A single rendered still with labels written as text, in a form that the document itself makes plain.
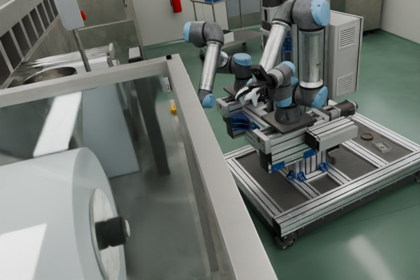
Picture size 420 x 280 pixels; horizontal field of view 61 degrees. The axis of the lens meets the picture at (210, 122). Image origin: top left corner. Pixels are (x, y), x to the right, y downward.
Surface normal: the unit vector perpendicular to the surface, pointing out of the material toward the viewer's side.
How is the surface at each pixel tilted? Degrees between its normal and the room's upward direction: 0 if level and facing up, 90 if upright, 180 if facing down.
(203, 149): 0
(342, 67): 90
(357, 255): 0
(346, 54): 90
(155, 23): 90
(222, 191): 0
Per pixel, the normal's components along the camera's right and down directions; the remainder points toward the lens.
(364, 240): -0.14, -0.86
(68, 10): 0.52, 0.37
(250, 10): 0.21, 0.47
